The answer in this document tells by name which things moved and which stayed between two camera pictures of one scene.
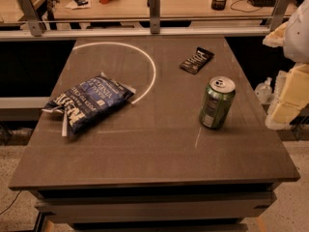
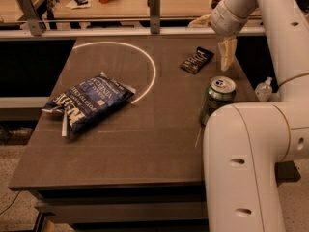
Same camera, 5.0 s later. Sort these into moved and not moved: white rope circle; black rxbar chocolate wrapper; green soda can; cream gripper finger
Moved: cream gripper finger
Not moved: white rope circle; green soda can; black rxbar chocolate wrapper
